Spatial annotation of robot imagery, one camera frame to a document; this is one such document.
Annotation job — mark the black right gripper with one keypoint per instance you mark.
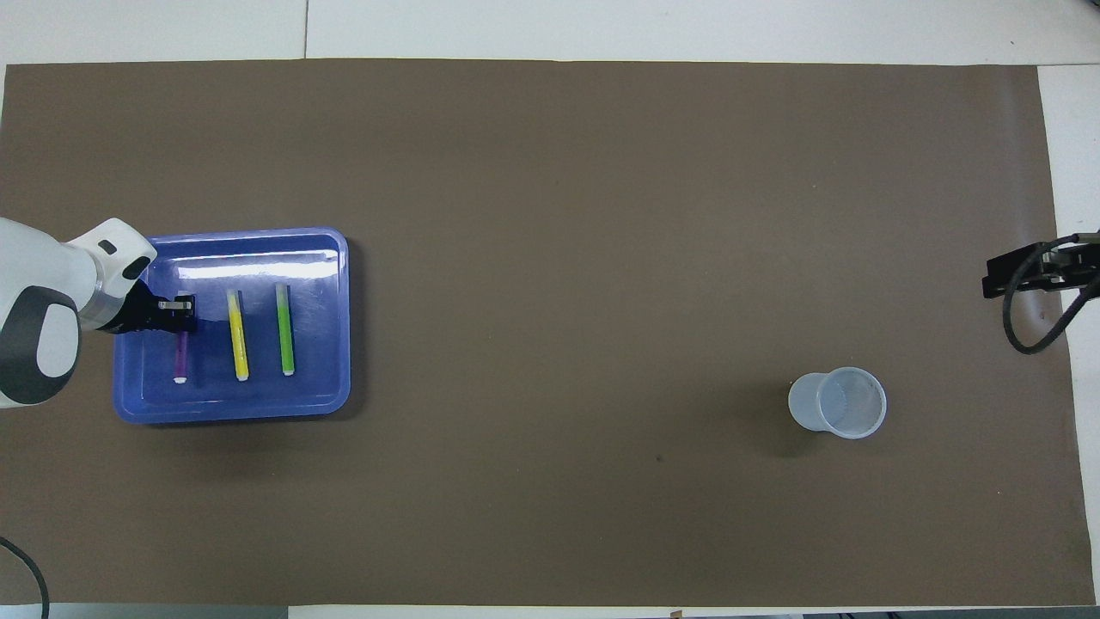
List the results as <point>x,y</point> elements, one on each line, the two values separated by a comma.
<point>1078,266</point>

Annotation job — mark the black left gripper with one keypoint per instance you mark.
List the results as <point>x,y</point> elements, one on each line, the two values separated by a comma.
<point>139,316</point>

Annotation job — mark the purple pen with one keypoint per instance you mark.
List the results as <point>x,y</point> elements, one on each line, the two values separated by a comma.
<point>181,357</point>

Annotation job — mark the yellow pen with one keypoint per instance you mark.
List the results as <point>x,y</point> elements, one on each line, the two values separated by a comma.
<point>238,340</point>

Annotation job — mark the green pen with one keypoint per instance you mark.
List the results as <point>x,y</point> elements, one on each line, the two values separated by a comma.
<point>285,335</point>

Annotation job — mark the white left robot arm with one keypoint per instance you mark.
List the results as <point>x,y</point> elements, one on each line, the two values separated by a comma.
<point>43,275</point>

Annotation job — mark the blue plastic tray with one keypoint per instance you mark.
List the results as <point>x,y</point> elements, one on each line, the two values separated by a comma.
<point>318,361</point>

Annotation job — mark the clear plastic measuring cup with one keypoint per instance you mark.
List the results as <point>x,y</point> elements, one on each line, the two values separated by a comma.
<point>808,404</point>

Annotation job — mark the brown table mat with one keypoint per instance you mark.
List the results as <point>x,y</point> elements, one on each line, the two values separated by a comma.
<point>559,258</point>

